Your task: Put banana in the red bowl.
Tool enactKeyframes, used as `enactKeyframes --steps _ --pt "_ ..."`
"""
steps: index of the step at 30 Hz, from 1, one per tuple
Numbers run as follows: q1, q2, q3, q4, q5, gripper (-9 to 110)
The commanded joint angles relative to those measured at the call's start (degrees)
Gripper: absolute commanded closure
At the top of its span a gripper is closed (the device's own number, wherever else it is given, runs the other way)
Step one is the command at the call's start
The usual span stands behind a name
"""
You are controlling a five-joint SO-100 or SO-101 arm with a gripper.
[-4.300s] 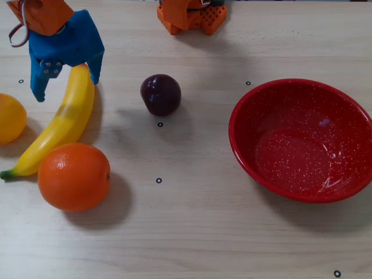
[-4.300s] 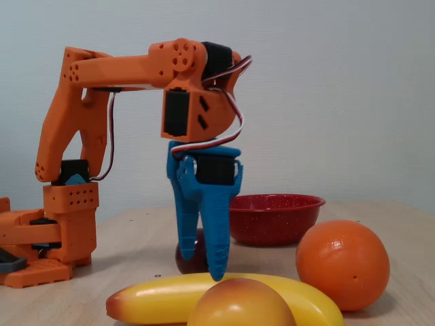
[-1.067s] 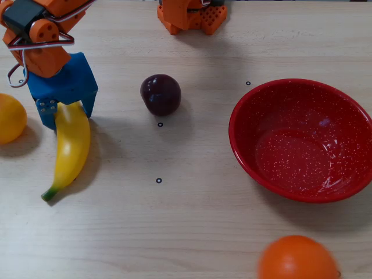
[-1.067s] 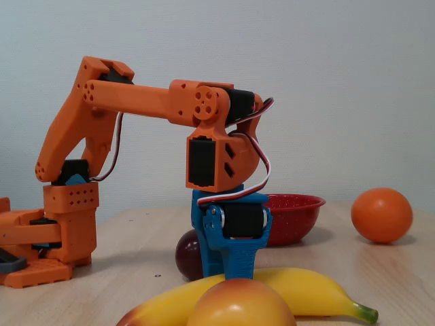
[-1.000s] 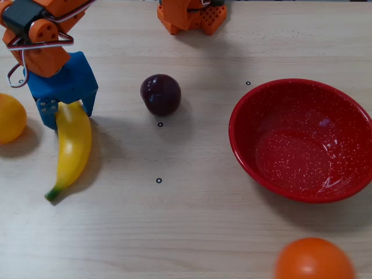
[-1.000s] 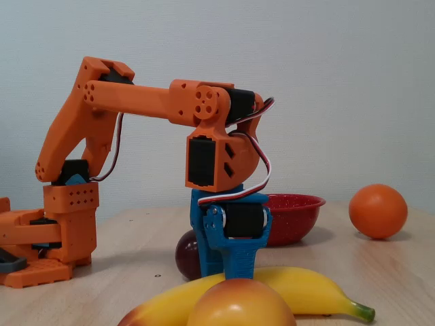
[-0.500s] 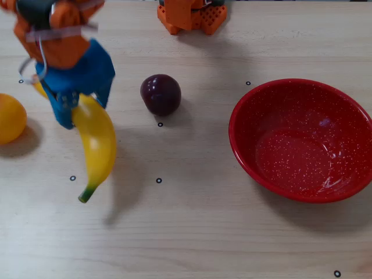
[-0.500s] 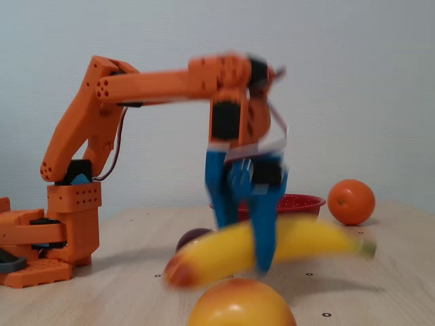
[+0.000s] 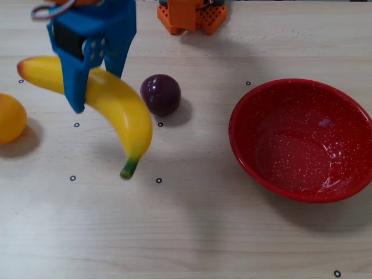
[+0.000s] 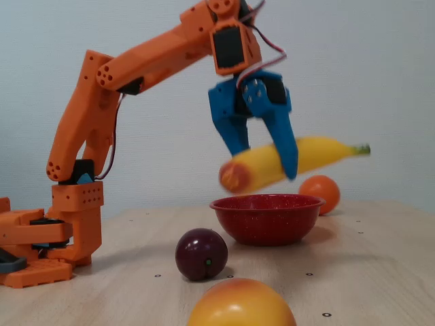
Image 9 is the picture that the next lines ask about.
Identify blue gripper with motor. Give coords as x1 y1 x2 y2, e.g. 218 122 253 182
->
46 0 138 115

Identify yellow plastic banana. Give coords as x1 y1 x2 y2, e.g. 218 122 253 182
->
16 56 154 180

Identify orange robot base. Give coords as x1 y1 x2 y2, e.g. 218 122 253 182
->
156 0 228 36

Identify red speckled enamel bowl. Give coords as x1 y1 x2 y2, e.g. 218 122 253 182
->
228 78 372 203

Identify dark purple plastic plum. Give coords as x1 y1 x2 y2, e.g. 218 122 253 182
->
139 73 182 117

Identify yellow-orange plastic round fruit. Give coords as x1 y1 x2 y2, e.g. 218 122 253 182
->
0 92 28 145

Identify red white gripper cable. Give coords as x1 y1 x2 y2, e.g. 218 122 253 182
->
30 0 77 21

